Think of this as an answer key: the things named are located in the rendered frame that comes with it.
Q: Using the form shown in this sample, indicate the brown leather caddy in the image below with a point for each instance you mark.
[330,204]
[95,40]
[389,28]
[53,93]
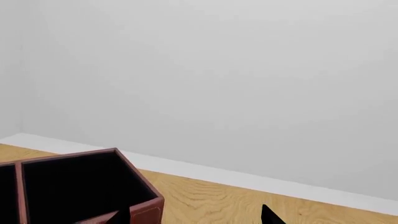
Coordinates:
[146,210]

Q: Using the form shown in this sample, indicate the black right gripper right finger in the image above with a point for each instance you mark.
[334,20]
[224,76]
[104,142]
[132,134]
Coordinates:
[270,217]

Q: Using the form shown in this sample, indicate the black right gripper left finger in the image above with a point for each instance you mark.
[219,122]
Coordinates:
[122,217]

